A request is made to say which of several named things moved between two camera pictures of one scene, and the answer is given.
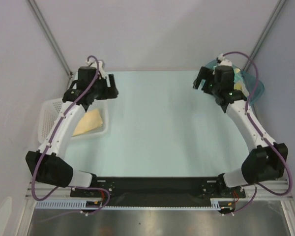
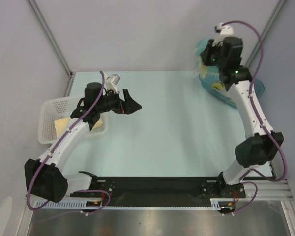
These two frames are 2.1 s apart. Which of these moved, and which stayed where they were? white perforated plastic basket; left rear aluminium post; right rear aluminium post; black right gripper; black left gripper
Moved: black left gripper; black right gripper
Stayed: left rear aluminium post; right rear aluminium post; white perforated plastic basket
